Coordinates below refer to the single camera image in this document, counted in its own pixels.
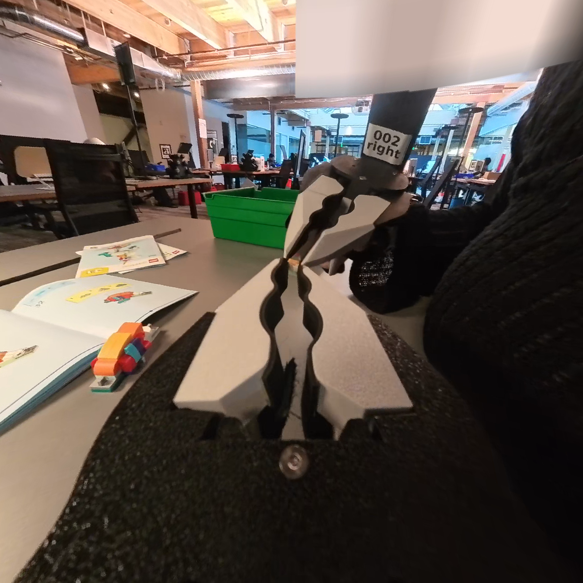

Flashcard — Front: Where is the wooden office table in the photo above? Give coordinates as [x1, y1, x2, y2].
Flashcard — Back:
[125, 177, 213, 219]

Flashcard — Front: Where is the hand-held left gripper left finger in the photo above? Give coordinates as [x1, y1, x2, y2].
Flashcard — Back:
[172, 257, 288, 419]

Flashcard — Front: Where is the black speaker on stand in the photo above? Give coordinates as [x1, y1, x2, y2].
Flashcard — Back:
[113, 41, 146, 178]

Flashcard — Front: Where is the person's right forearm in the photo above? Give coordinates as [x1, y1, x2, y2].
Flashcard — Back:
[348, 200, 502, 315]

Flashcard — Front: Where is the green plastic bin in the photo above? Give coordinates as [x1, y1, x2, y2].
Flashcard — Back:
[203, 186, 301, 250]

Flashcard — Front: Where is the colourful lego fish model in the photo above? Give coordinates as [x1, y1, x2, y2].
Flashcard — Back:
[90, 322, 160, 393]

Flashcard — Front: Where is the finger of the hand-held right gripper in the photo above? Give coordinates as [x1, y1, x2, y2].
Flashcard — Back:
[298, 193, 392, 270]
[282, 175, 346, 260]

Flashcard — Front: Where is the black mesh office chair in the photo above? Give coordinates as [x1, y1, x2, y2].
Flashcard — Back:
[43, 137, 139, 240]

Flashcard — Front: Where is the yellow cover instruction booklet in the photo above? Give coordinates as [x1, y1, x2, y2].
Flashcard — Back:
[74, 235, 167, 279]

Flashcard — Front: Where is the person's black sweater torso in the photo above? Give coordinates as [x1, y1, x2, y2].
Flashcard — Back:
[424, 59, 583, 583]

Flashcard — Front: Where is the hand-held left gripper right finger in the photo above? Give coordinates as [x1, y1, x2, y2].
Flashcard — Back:
[297, 266, 414, 442]

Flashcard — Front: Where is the silver ventilation duct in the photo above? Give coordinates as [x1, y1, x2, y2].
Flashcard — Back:
[0, 7, 88, 47]
[137, 63, 297, 86]

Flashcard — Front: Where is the open light blue instruction booklet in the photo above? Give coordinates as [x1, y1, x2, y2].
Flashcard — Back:
[0, 274, 199, 433]

